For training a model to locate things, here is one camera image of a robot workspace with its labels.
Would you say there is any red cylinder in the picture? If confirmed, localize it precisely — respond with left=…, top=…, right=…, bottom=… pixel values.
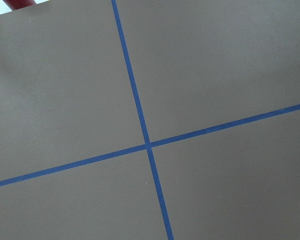
left=3, top=0, right=37, bottom=11

